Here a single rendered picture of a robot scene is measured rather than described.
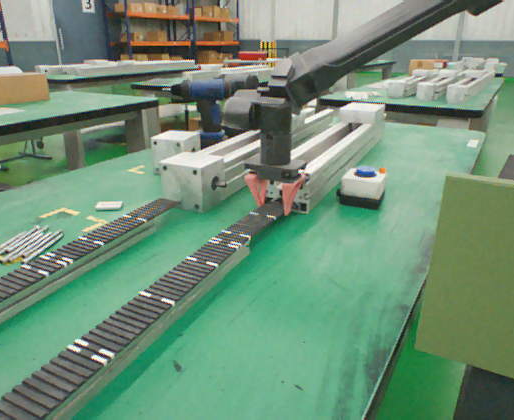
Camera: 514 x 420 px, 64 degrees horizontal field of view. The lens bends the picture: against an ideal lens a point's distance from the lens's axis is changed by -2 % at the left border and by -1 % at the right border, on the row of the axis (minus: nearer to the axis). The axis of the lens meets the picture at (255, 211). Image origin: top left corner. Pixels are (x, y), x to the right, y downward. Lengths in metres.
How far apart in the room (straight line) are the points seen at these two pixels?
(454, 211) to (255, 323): 0.26
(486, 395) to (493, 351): 0.08
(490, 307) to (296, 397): 0.21
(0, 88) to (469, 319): 2.58
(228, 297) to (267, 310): 0.06
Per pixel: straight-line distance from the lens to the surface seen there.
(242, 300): 0.57
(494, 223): 0.44
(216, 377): 0.46
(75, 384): 0.44
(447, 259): 0.46
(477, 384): 0.56
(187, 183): 0.84
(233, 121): 0.78
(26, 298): 0.63
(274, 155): 0.74
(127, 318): 0.50
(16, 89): 2.79
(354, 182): 0.88
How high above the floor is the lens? 1.10
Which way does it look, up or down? 22 degrees down
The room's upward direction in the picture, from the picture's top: straight up
